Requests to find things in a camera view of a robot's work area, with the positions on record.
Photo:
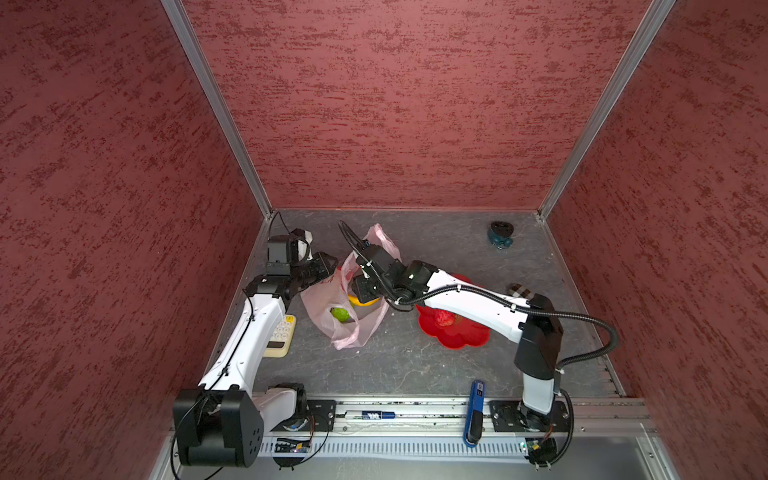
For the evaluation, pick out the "blue marker pen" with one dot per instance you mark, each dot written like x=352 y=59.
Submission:
x=369 y=415

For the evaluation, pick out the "red fake strawberry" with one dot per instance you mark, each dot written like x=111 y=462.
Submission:
x=444 y=319

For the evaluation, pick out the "yellow fake banana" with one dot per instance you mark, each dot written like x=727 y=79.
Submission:
x=365 y=302

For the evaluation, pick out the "cream yellow calculator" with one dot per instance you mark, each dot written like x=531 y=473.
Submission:
x=279 y=344

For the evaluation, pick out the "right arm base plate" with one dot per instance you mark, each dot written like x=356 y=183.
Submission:
x=510 y=416

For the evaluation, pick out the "red flower-shaped bowl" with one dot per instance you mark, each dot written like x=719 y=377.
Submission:
x=464 y=333

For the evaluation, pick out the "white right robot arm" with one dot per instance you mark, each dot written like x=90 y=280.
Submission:
x=534 y=329

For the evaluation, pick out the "aluminium front rail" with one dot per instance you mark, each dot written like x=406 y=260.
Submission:
x=444 y=416

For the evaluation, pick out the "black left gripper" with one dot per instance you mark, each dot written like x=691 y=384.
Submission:
x=321 y=259

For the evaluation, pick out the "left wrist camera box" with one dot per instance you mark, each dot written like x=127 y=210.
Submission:
x=292 y=249

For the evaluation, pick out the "blue black handheld device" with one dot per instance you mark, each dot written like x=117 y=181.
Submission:
x=473 y=427

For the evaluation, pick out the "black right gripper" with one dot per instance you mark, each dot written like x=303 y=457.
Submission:
x=363 y=290

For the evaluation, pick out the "green fake lime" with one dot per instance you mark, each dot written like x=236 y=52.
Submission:
x=340 y=314

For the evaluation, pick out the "pink plastic bag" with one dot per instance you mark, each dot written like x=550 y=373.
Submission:
x=333 y=292

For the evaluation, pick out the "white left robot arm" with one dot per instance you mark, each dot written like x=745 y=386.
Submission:
x=219 y=423

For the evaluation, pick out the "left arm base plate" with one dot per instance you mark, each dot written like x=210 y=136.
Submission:
x=319 y=417

